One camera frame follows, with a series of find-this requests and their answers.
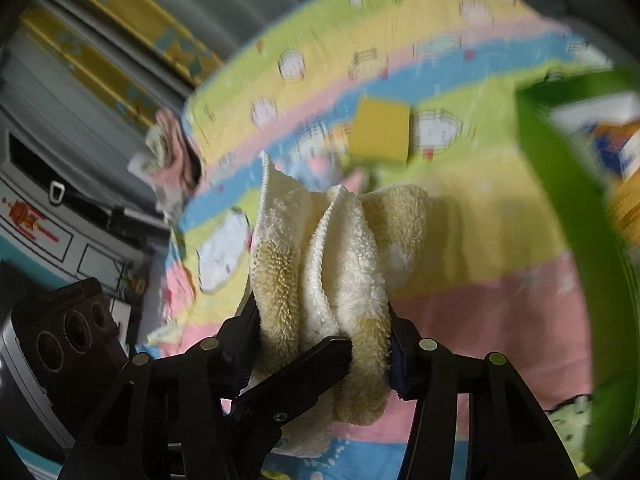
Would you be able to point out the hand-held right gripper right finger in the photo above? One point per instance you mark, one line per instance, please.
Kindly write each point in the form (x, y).
(398, 366)

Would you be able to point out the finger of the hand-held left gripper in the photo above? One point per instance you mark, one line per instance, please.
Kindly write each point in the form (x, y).
(300, 380)

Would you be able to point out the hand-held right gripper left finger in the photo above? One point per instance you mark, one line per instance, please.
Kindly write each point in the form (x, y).
(250, 332)

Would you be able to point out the cream fluffy towel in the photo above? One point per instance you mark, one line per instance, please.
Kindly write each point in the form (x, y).
(340, 270)

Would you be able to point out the green box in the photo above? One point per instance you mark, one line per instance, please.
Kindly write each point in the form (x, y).
(565, 185)

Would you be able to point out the striped printed blanket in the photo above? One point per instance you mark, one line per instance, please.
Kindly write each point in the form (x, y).
(475, 270)

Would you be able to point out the green patterned cloth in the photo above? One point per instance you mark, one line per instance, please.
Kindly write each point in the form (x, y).
(570, 427)

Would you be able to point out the light pink cloth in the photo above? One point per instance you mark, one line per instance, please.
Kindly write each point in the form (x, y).
(177, 155)

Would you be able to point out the pale green cloth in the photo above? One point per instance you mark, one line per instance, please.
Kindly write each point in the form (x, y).
(150, 152)

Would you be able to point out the yellow sponge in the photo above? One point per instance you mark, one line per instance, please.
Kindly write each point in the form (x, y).
(380, 130)

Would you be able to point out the yellow fluffy cloth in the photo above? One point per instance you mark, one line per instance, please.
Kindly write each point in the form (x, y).
(626, 212)

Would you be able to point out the blue and orange packet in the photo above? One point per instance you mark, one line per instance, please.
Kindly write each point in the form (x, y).
(615, 147)

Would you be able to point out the yellow patterned curtain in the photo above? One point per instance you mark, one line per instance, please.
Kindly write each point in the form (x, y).
(125, 15)

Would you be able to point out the grey curtain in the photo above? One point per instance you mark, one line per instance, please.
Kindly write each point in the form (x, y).
(225, 0)

